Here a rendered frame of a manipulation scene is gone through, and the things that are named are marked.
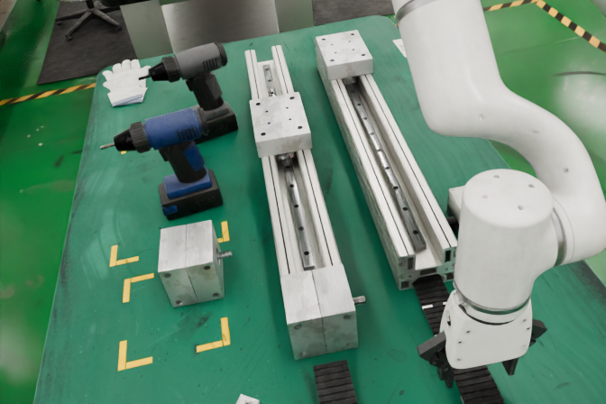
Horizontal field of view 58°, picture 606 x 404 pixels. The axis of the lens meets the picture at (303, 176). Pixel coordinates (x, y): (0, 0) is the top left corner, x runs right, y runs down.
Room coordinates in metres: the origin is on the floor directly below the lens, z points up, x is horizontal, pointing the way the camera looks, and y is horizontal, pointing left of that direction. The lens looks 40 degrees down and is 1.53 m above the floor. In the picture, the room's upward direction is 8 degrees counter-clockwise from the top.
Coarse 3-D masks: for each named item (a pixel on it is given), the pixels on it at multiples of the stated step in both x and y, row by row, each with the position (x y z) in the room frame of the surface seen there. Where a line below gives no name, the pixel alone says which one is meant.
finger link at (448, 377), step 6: (438, 354) 0.38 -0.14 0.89; (444, 354) 0.38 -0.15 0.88; (432, 360) 0.37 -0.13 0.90; (438, 360) 0.37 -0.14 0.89; (444, 360) 0.37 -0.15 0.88; (438, 366) 0.37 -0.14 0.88; (438, 372) 0.38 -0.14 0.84; (444, 372) 0.37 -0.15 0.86; (450, 372) 0.36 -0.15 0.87; (444, 378) 0.37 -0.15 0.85; (450, 378) 0.36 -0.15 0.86; (450, 384) 0.36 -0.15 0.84
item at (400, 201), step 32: (320, 64) 1.29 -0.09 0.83; (352, 96) 1.10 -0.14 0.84; (352, 128) 0.93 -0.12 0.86; (384, 128) 0.93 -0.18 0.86; (352, 160) 0.92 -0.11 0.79; (384, 160) 0.85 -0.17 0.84; (384, 192) 0.72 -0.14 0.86; (416, 192) 0.72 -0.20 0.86; (384, 224) 0.66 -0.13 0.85; (416, 224) 0.66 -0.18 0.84; (416, 256) 0.60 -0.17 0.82; (448, 256) 0.58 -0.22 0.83
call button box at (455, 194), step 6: (450, 192) 0.73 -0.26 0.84; (456, 192) 0.72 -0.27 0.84; (462, 192) 0.72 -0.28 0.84; (450, 198) 0.72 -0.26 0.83; (456, 198) 0.71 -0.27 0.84; (450, 204) 0.72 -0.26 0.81; (456, 204) 0.70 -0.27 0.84; (450, 210) 0.72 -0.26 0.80; (456, 210) 0.69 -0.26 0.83; (450, 216) 0.72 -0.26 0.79; (456, 216) 0.69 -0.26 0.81; (450, 222) 0.69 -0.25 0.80; (456, 222) 0.69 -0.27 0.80; (456, 228) 0.69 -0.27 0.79
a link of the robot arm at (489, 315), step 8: (456, 288) 0.38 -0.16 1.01; (456, 296) 0.37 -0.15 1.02; (456, 304) 0.37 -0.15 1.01; (464, 304) 0.36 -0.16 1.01; (472, 304) 0.35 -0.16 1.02; (520, 304) 0.34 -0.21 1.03; (472, 312) 0.35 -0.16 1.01; (480, 312) 0.35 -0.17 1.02; (488, 312) 0.34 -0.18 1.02; (496, 312) 0.34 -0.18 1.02; (504, 312) 0.34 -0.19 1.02; (512, 312) 0.34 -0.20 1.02; (520, 312) 0.34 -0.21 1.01; (488, 320) 0.34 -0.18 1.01; (496, 320) 0.34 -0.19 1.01; (504, 320) 0.34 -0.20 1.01
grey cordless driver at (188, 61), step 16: (192, 48) 1.14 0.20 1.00; (208, 48) 1.13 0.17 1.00; (224, 48) 1.14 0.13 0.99; (160, 64) 1.10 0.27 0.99; (176, 64) 1.10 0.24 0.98; (192, 64) 1.10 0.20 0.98; (208, 64) 1.11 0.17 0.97; (224, 64) 1.12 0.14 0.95; (160, 80) 1.09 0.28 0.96; (176, 80) 1.09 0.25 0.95; (192, 80) 1.11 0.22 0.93; (208, 80) 1.12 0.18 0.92; (208, 96) 1.11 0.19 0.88; (208, 112) 1.10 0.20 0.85; (224, 112) 1.11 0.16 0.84; (224, 128) 1.10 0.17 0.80
